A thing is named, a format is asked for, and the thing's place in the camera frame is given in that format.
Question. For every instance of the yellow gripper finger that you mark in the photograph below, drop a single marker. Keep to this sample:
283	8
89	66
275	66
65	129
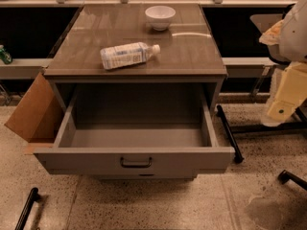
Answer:
291	92

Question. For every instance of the clear plastic water bottle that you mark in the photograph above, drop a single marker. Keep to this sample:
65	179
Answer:
128	54

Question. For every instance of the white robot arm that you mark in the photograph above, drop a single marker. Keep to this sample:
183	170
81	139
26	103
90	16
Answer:
290	35

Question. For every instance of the open grey top drawer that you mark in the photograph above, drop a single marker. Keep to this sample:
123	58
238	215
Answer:
170	122

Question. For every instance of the grey cabinet with brown top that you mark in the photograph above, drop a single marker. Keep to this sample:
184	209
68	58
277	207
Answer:
116	43

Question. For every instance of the green bottle on shelf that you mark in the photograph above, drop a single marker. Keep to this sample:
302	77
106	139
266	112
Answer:
5	56

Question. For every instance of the grey side shelf right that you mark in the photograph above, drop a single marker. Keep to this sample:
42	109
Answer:
248	67

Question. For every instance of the grey side shelf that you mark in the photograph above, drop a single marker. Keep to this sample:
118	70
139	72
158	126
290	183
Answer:
23	68
248	67

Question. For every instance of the black base leg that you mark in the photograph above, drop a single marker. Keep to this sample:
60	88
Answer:
32	198
238	155
285	176

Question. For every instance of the black base leg lower right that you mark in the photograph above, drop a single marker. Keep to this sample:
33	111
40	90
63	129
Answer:
285	176

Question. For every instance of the white ceramic bowl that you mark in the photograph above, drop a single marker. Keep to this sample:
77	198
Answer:
160	17

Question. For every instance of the grey side shelf left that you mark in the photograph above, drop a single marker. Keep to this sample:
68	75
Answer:
23	68

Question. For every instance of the black base leg lower left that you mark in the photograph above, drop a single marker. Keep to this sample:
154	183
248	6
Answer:
32	198

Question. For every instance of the black drawer handle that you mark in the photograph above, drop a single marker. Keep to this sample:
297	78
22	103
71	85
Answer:
135	164

